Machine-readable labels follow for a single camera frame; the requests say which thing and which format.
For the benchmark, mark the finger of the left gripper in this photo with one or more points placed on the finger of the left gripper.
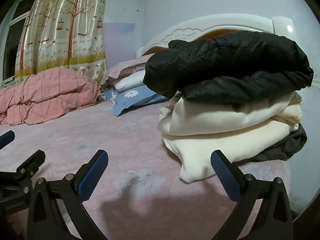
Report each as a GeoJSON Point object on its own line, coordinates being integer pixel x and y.
{"type": "Point", "coordinates": [6, 138]}

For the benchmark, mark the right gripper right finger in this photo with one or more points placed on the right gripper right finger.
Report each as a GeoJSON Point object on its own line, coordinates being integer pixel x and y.
{"type": "Point", "coordinates": [274, 219]}

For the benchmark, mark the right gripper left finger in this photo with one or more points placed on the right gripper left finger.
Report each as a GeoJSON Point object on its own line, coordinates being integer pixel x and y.
{"type": "Point", "coordinates": [45, 219]}

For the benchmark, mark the black puffer jacket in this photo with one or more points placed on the black puffer jacket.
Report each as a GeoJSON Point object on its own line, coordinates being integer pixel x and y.
{"type": "Point", "coordinates": [233, 68]}

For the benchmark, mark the pink plaid duvet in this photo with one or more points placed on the pink plaid duvet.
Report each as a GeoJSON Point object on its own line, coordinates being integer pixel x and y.
{"type": "Point", "coordinates": [46, 96]}

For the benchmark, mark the pink floral bedsheet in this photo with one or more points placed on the pink floral bedsheet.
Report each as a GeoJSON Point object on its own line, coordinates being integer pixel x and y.
{"type": "Point", "coordinates": [140, 195]}

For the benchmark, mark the dark grey folded garment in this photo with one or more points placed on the dark grey folded garment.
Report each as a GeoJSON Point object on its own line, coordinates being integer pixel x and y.
{"type": "Point", "coordinates": [285, 148]}

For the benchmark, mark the blue flower pillow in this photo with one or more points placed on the blue flower pillow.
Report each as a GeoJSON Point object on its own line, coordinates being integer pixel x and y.
{"type": "Point", "coordinates": [131, 98]}

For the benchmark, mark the cream folded garment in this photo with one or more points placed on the cream folded garment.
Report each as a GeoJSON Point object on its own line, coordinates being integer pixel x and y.
{"type": "Point", "coordinates": [193, 130]}

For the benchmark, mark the tree print curtain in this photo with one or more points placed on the tree print curtain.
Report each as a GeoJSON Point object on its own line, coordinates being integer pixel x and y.
{"type": "Point", "coordinates": [62, 33]}

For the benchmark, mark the white pillow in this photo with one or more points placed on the white pillow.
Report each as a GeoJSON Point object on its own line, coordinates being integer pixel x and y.
{"type": "Point", "coordinates": [132, 81]}

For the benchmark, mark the mauve pillow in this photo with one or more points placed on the mauve pillow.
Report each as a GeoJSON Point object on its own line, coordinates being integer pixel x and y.
{"type": "Point", "coordinates": [126, 68]}

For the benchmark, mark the dark window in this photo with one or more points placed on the dark window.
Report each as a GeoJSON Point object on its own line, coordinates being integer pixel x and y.
{"type": "Point", "coordinates": [11, 31]}

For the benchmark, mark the white and wood headboard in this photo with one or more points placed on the white and wood headboard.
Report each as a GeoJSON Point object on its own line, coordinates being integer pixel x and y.
{"type": "Point", "coordinates": [215, 25]}

